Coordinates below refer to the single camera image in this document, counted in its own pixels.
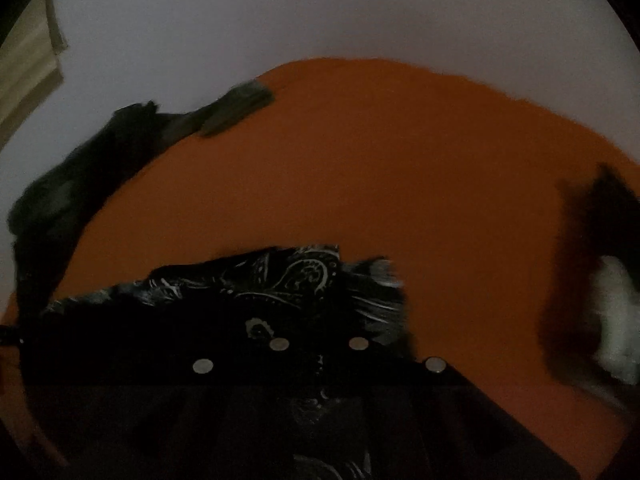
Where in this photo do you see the orange blanket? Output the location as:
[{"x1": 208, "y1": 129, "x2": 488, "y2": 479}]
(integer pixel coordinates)
[{"x1": 0, "y1": 57, "x2": 640, "y2": 480}]

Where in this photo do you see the black paisley print garment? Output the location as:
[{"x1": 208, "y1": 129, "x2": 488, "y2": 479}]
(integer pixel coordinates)
[{"x1": 22, "y1": 244, "x2": 418, "y2": 480}]

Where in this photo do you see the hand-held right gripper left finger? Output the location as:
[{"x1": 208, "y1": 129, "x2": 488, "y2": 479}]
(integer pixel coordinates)
[{"x1": 60, "y1": 335, "x2": 321, "y2": 480}]

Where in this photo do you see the folded black clothes stack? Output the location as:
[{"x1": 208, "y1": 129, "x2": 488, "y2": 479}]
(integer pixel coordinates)
[{"x1": 542, "y1": 162, "x2": 640, "y2": 401}]

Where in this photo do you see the dark grey clothes pile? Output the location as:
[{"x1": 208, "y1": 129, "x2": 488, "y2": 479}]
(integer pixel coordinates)
[{"x1": 6, "y1": 101, "x2": 206, "y2": 321}]

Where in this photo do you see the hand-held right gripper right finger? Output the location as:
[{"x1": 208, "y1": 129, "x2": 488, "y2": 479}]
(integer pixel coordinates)
[{"x1": 322, "y1": 335, "x2": 581, "y2": 480}]

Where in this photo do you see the grey-green cloth piece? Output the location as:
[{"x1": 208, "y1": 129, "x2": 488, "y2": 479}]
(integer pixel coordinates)
[{"x1": 199, "y1": 80, "x2": 275, "y2": 137}]

